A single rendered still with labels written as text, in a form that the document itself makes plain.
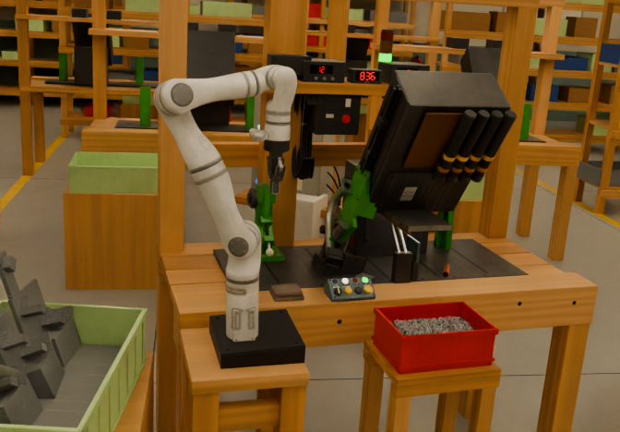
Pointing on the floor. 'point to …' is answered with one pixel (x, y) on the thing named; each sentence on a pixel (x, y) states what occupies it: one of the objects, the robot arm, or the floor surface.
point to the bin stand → (407, 388)
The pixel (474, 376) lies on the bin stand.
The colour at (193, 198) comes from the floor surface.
